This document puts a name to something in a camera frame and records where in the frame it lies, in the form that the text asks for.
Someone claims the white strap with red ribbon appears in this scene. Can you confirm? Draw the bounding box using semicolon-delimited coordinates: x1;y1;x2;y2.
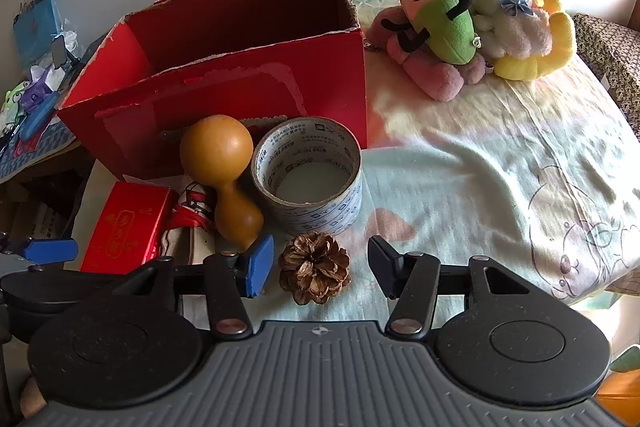
162;174;221;265

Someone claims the printed packing tape roll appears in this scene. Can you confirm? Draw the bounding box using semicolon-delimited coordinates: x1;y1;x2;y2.
250;117;363;236

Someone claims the purple toy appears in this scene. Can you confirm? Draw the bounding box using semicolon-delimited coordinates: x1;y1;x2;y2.
22;72;56;112

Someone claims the blue glasses case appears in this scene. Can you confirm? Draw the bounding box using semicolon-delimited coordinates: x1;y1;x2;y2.
20;94;58;140

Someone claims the yellow plush toy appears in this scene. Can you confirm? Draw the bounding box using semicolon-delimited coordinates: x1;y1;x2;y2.
492;0;577;82

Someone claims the white tissue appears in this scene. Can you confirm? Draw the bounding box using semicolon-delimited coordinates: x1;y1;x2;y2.
30;29;80;82

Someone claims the green frog toy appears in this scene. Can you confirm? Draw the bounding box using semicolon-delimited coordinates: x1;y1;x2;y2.
4;79;31;112

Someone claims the small red gift box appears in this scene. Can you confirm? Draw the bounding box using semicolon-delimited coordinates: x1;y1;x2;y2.
80;181;177;275

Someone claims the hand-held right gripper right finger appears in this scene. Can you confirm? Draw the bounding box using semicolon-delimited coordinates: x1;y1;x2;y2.
367;235;532;342

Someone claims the black phone holder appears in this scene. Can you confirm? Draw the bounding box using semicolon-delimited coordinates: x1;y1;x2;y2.
51;34;81;68

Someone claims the blue box with clips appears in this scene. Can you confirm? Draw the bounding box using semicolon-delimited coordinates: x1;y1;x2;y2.
12;0;68;68

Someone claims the brown pine cone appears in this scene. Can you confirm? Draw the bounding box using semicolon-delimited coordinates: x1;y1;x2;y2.
277;232;352;306

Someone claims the brown floral cushion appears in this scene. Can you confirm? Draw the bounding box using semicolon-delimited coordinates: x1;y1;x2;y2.
571;13;640;142

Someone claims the green bean plush toy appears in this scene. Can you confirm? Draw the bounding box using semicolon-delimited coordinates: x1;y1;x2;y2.
381;0;488;66

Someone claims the red cardboard box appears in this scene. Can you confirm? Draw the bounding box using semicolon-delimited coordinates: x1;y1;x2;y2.
56;0;369;180

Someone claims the orange gourd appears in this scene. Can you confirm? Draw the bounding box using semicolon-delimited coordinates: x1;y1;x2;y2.
179;116;265;253

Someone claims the pink plush toy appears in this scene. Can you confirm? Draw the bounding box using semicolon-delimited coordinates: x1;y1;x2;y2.
367;6;493;102

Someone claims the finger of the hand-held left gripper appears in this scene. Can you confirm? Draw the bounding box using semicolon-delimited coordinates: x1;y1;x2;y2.
0;232;79;265

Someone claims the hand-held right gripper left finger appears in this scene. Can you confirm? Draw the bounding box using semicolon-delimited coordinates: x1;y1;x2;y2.
112;234;276;342

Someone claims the white plush toy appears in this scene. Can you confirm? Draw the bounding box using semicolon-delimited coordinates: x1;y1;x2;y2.
470;0;553;60

